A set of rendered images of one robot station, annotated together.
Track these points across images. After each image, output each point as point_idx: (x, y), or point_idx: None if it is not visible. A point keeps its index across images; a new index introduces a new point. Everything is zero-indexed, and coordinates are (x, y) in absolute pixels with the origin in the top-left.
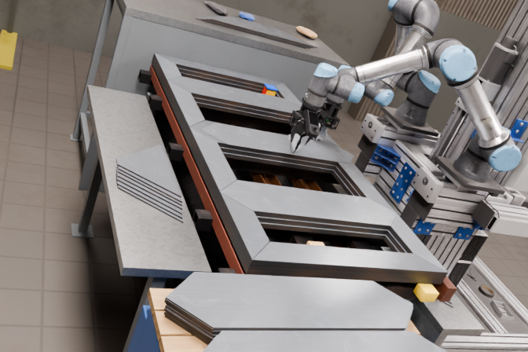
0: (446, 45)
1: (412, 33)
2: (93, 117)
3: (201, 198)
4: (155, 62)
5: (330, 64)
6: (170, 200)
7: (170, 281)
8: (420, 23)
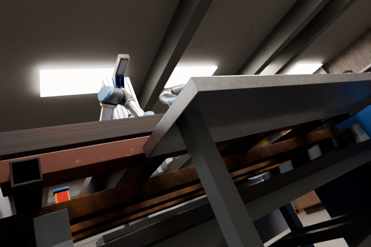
0: (177, 85)
1: (133, 102)
2: (296, 78)
3: None
4: (38, 135)
5: (8, 200)
6: None
7: (359, 238)
8: (132, 97)
